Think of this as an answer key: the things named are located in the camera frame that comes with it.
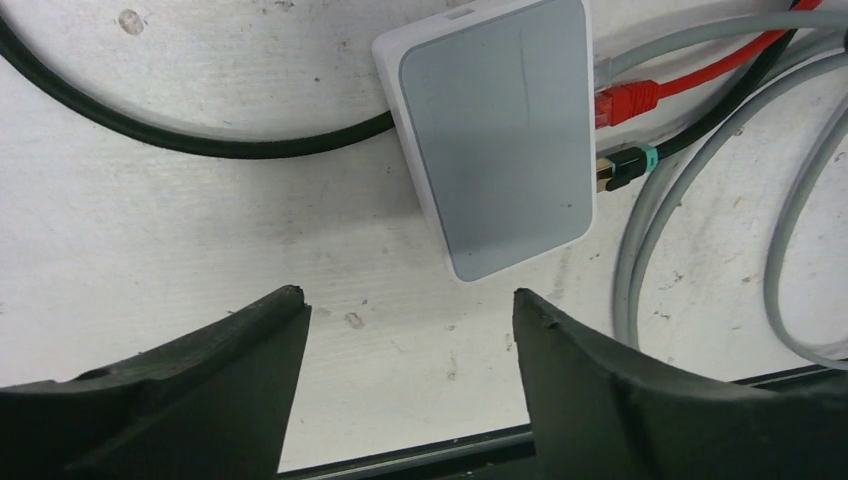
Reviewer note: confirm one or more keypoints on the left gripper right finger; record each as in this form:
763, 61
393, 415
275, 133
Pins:
601, 410

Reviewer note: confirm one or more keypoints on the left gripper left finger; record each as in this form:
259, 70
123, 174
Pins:
212, 404

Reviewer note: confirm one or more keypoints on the white network switch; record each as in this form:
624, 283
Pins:
493, 104

